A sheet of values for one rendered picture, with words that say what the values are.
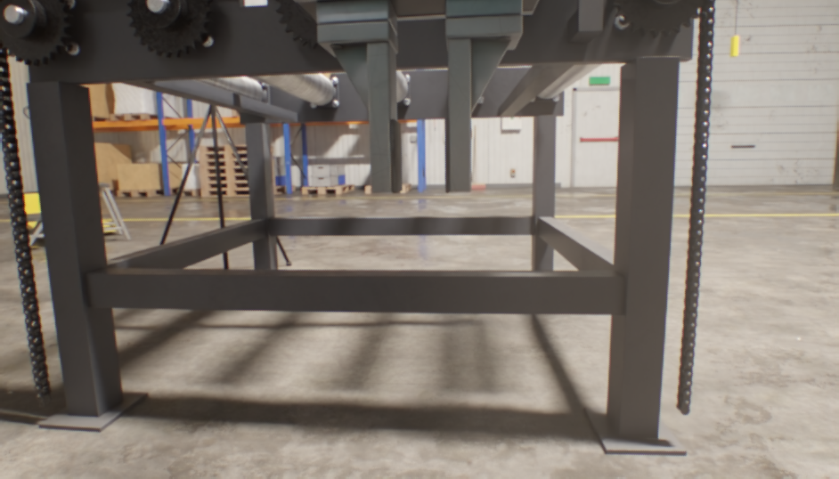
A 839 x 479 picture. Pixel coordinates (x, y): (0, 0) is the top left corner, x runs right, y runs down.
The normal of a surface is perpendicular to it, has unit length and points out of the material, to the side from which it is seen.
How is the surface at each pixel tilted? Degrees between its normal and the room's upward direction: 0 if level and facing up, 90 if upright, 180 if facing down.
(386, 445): 0
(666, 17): 90
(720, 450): 0
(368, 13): 90
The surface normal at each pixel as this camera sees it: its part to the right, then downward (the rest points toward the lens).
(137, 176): -0.08, 0.12
